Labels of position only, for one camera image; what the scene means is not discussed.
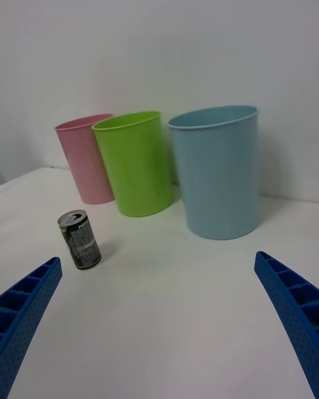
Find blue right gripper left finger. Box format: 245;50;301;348
0;256;63;399

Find pale blue plastic bin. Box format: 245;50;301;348
167;105;261;241

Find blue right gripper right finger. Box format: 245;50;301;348
254;251;319;399

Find black drink can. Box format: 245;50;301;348
57;209;102;271

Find green plastic bin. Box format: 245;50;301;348
91;110;173;217

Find pink plastic bin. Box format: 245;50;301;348
54;113;116;205

